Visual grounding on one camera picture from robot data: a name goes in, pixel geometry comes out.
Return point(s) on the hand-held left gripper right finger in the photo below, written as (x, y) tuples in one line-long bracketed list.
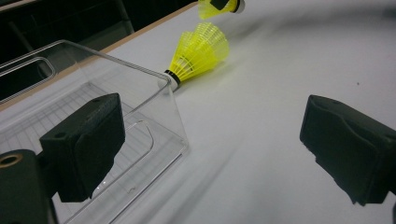
[(348, 149)]

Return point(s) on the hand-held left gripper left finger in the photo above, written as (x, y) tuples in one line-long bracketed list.
[(90, 146)]

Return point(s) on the yellow shuttlecock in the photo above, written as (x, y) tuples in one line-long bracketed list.
[(205, 7), (216, 43), (186, 67)]

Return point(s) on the clear plastic container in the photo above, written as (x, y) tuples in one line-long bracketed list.
[(149, 102)]

